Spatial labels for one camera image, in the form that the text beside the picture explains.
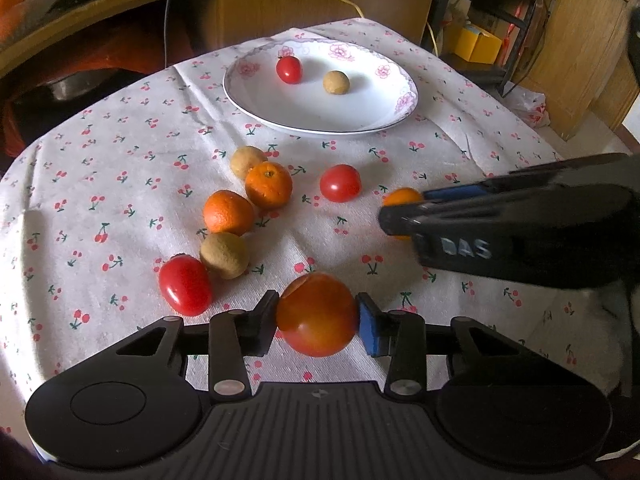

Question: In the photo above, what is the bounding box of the dark metal shelf rack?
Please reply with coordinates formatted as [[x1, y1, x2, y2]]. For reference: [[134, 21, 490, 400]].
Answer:
[[425, 0, 548, 96]]

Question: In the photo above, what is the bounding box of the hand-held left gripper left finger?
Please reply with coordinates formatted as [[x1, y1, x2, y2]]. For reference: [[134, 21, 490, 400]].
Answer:
[[107, 290, 279, 403]]

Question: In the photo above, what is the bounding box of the round red tomato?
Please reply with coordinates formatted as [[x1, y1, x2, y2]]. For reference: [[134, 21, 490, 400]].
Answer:
[[319, 164, 362, 202]]

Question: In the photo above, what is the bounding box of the metal basin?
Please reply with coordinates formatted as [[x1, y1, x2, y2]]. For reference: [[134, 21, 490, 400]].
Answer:
[[50, 75, 131, 102]]

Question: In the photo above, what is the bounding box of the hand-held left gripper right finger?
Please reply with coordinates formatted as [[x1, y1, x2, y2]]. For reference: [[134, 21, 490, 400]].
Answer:
[[355, 292, 538, 401]]

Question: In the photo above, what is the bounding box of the orange with stem dimple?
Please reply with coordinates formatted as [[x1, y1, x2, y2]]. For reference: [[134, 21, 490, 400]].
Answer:
[[244, 160, 294, 210]]

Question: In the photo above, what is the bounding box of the small orange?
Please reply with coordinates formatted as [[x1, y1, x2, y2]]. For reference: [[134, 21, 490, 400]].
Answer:
[[382, 187, 426, 241]]

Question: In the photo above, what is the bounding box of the large brown kiwi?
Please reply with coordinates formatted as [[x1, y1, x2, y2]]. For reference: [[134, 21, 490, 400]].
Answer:
[[199, 232, 250, 280]]

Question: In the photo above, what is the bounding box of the yellow box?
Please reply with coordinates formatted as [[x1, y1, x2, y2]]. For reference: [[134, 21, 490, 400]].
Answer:
[[454, 25, 503, 64]]

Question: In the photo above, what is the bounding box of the small tomato with stem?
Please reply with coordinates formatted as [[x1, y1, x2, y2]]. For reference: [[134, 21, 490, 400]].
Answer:
[[276, 55, 303, 85]]

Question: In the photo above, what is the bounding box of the orange fruit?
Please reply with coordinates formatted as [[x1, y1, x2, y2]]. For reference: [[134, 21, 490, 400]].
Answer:
[[0, 0, 46, 41]]

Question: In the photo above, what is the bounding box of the orange plastic bag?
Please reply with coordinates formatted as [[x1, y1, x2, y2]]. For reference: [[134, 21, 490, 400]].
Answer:
[[15, 25, 196, 106]]

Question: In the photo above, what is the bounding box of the small round tan fruit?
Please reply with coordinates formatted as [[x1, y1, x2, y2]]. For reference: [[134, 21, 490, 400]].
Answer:
[[322, 70, 350, 96]]

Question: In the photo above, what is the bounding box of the smooth orange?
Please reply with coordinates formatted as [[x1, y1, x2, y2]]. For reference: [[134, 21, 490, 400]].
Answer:
[[203, 189, 256, 237]]

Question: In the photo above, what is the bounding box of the wooden desk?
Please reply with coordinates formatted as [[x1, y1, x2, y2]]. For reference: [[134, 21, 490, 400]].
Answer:
[[0, 0, 436, 81]]

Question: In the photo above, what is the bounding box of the white plastic bag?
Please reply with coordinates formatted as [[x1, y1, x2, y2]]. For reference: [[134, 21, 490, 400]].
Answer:
[[507, 87, 551, 128]]

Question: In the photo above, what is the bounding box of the cherry print tablecloth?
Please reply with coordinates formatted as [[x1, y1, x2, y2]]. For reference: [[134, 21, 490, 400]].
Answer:
[[0, 17, 626, 461]]

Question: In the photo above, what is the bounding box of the wooden cabinet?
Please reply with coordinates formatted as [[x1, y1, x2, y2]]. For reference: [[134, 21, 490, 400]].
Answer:
[[510, 0, 640, 141]]

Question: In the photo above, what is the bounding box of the oblong red tomato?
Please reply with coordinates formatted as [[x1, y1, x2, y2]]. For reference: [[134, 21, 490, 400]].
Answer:
[[158, 255, 213, 317]]

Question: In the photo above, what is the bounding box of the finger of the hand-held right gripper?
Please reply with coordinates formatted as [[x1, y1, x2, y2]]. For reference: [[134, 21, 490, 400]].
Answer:
[[421, 152, 632, 206], [377, 190, 551, 238]]

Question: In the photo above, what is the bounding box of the cardboard box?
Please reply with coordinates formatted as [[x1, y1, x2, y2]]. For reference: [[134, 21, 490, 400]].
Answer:
[[465, 0, 516, 36]]

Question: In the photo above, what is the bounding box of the large orange-red tomato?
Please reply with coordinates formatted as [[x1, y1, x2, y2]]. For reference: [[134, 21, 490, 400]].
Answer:
[[276, 272, 360, 358]]

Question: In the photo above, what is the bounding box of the white floral rim plate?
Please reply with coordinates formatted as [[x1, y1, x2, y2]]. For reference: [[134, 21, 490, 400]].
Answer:
[[222, 38, 419, 136]]

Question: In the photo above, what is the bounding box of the tan kiwi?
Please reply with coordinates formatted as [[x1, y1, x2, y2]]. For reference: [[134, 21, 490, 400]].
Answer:
[[230, 145, 268, 181]]

